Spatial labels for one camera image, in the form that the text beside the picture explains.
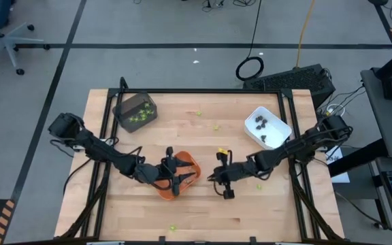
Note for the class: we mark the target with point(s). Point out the dark grey plastic bin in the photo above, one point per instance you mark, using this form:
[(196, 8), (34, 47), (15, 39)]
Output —
[(128, 109)]

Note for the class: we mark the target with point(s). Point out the orange plastic bin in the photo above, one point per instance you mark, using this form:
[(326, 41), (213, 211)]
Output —
[(164, 194)]

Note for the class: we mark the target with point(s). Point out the office chair base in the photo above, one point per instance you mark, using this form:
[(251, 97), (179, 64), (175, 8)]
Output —
[(7, 42)]

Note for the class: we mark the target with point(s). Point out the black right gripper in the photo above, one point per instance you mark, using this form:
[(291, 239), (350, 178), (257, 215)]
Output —
[(240, 171)]

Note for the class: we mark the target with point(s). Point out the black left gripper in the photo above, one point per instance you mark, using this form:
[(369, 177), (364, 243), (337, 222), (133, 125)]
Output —
[(158, 171)]

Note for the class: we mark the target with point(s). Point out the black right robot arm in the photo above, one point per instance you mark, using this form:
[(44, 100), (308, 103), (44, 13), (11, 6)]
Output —
[(294, 146)]

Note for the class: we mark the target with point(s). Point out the grey desk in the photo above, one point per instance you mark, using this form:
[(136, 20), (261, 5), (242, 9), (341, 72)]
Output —
[(386, 119)]

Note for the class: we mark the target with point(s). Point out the black aluminium table frame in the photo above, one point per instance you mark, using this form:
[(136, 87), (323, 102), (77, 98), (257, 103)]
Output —
[(196, 90)]

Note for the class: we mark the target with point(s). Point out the white plastic bin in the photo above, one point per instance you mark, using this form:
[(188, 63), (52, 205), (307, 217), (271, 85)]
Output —
[(277, 129)]

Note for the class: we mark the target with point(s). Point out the white paper sheet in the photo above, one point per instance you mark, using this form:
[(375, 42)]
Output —
[(339, 170)]

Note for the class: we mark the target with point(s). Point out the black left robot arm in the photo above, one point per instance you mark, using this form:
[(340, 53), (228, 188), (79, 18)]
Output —
[(97, 149)]

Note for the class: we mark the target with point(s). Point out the black desk support bar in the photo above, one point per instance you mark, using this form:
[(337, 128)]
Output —
[(356, 160)]

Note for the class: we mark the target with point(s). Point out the black computer tower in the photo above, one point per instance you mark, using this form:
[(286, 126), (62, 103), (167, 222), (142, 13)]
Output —
[(291, 80)]

